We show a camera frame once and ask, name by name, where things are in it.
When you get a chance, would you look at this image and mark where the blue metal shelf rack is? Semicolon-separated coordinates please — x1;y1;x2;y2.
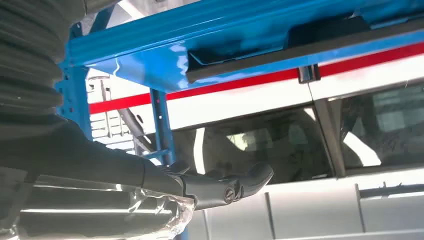
54;0;424;240

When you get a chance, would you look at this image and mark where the white car body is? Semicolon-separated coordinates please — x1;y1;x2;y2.
86;41;424;240

